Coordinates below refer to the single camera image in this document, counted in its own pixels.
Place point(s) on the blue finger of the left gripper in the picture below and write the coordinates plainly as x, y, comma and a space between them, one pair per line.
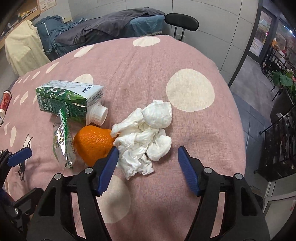
19, 157

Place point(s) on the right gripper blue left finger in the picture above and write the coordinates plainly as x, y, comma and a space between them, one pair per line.
53, 218

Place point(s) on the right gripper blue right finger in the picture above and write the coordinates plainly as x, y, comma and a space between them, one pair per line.
242, 216

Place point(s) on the green silver snack wrapper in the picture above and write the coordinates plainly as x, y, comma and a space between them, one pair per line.
63, 148

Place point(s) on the orange peel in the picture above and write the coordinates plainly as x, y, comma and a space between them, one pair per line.
93, 143

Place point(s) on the green milk carton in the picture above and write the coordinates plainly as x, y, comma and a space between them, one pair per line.
79, 102

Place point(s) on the white tissue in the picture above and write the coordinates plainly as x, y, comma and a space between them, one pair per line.
141, 138

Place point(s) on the black metal drawer rack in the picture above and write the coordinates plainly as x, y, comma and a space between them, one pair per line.
278, 151

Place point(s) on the cream cloth cover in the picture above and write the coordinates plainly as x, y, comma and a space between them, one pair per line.
24, 49

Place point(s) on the grey blue massage bed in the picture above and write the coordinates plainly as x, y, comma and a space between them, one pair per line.
59, 38

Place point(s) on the pink polka dot blanket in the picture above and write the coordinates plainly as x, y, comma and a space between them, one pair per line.
160, 94

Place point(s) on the green potted plant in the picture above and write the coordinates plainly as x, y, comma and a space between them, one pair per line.
285, 80

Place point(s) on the black round stool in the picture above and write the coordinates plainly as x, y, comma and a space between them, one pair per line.
185, 22

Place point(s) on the wall poster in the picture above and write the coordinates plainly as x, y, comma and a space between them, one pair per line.
44, 5

